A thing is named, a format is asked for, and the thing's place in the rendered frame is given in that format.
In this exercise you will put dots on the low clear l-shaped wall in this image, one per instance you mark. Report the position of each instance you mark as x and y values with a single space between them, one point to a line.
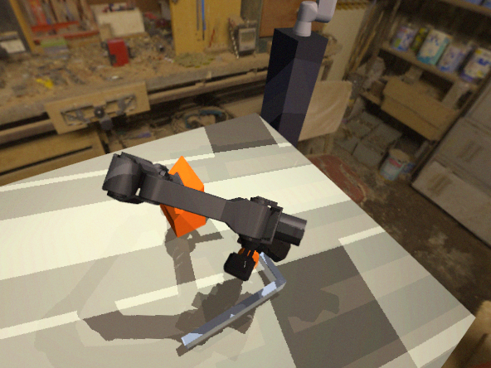
271 277

